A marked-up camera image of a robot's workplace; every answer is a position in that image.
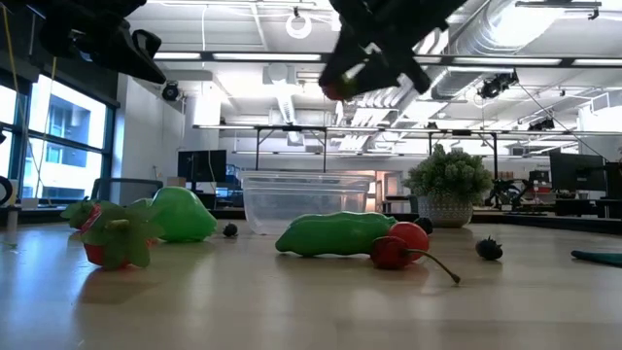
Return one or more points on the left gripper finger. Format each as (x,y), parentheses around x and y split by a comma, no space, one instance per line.
(136,63)
(156,43)

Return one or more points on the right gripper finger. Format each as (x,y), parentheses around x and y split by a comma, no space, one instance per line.
(381,70)
(345,53)

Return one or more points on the clear plastic tupperware container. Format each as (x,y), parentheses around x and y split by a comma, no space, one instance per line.
(306,204)

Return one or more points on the small dark toy berry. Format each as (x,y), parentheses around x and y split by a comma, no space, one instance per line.
(425,224)
(230,230)

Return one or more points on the green toy pear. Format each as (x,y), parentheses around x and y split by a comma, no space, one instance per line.
(184,216)

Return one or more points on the red toy tomato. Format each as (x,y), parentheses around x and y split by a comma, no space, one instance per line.
(414,234)

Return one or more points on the red toy cherry with stem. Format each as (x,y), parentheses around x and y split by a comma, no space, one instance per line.
(389,254)

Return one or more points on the dark toy blackberry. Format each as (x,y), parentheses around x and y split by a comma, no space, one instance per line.
(488,249)

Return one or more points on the black background robot arm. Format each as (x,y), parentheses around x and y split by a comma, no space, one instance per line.
(505,190)

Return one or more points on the large office window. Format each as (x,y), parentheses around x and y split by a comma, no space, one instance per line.
(73,116)

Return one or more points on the black computer monitor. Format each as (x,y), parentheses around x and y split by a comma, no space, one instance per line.
(201,165)
(577,171)
(614,181)

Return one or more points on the green potted plant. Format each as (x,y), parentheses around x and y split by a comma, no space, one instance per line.
(447,180)

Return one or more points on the dark green cloth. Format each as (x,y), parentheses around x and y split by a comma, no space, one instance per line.
(600,257)

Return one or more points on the black ceiling-mounted camera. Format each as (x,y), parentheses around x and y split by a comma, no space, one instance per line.
(170,91)
(542,124)
(495,85)

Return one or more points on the black metal rig frame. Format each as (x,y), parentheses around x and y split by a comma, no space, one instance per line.
(209,57)

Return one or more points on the white post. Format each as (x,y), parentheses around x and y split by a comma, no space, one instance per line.
(13,219)

